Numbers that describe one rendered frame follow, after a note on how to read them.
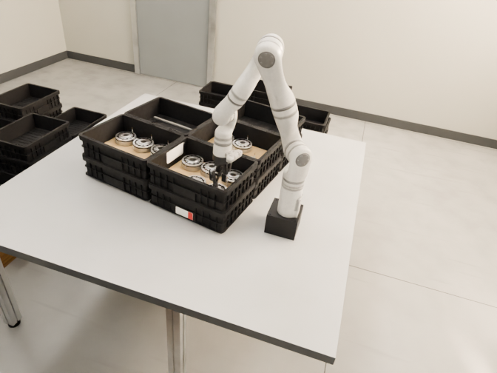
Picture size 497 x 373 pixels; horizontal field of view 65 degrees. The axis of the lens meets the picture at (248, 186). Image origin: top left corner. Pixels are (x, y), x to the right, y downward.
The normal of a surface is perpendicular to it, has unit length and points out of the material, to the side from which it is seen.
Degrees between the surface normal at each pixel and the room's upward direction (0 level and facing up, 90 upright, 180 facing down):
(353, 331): 0
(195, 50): 90
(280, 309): 0
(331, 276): 0
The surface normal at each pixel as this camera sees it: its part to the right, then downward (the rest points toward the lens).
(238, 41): -0.30, 0.52
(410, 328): 0.10, -0.82
